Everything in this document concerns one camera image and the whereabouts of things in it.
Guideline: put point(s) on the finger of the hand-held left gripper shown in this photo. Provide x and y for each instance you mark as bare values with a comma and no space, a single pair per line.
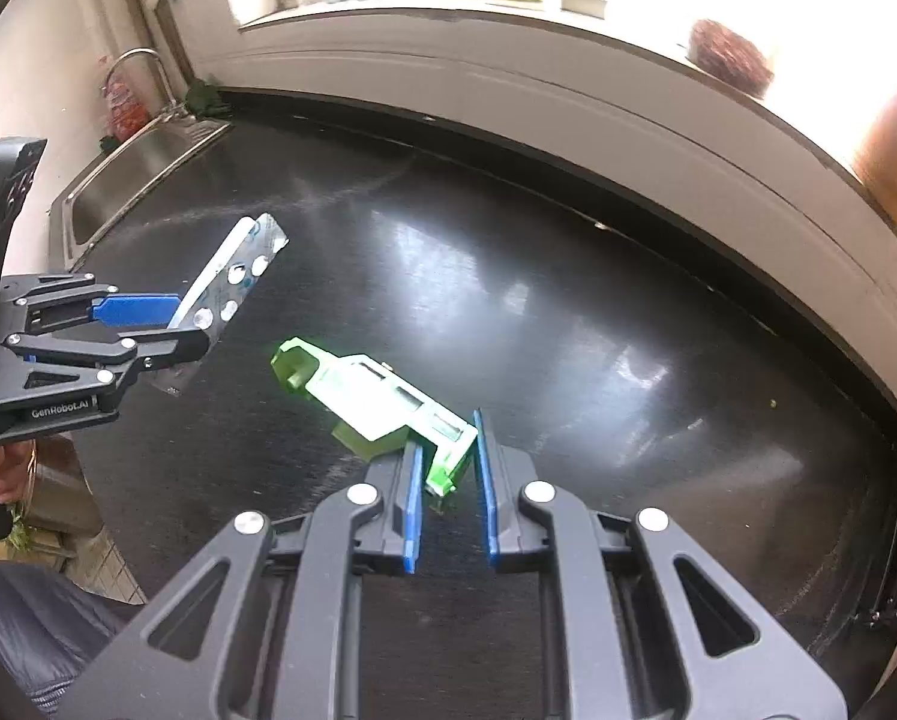
137,309
171,349

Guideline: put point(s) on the person's dark clothing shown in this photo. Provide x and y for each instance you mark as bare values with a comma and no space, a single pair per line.
21,630

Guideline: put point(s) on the green leafy vegetable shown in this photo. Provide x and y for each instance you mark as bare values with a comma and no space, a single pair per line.
204,97

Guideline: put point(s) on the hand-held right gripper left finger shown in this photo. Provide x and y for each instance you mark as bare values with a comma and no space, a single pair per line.
412,510

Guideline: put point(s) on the person's left hand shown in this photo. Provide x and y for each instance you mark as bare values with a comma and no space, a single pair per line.
6,476

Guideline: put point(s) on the white wall pipe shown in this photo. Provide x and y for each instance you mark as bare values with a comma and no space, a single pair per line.
156,0

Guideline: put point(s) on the green cardboard box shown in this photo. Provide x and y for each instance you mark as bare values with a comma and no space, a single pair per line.
366,382

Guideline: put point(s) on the red bottle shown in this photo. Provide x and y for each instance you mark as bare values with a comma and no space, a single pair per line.
126,112

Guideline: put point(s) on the steel faucet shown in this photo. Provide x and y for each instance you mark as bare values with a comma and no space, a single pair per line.
137,52

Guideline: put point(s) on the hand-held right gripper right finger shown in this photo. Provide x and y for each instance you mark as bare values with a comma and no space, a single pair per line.
486,502

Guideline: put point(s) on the green leaves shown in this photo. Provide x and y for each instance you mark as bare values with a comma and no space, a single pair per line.
19,532

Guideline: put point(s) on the silver pill blister pack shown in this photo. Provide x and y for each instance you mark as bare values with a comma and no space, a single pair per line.
249,262

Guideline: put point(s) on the brown metal container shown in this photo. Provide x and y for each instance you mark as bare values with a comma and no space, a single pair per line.
62,495

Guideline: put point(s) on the steel sink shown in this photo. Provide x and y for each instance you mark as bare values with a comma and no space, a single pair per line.
118,180

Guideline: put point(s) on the brown dried plant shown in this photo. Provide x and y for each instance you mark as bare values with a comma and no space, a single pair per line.
729,56

